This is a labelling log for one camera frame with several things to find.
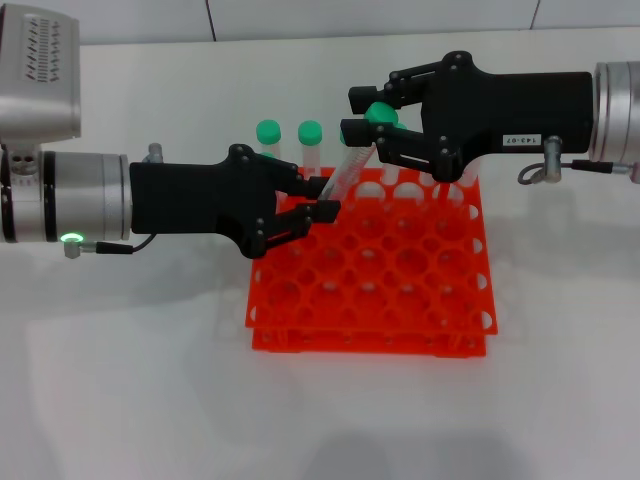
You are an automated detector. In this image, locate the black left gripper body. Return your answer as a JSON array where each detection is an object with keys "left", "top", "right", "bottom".
[{"left": 128, "top": 143, "right": 289, "bottom": 259}]

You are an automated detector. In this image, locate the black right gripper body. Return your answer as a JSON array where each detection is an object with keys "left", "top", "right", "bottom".
[{"left": 419, "top": 49, "right": 596, "bottom": 184}]

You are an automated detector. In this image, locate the orange test tube rack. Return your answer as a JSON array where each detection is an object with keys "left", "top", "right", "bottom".
[{"left": 244, "top": 166, "right": 500, "bottom": 359}]

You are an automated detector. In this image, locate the left gripper cable metal plug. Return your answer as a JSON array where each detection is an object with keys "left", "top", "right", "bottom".
[{"left": 62, "top": 143, "right": 164, "bottom": 260}]

